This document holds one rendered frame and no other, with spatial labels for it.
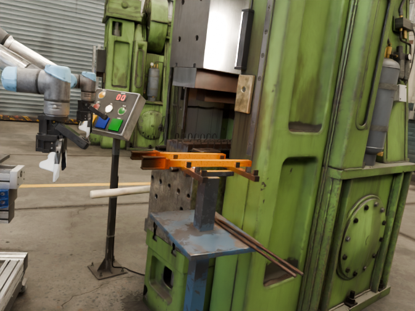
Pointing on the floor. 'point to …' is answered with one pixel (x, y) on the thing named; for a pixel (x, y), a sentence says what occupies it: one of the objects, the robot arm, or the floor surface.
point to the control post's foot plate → (99, 268)
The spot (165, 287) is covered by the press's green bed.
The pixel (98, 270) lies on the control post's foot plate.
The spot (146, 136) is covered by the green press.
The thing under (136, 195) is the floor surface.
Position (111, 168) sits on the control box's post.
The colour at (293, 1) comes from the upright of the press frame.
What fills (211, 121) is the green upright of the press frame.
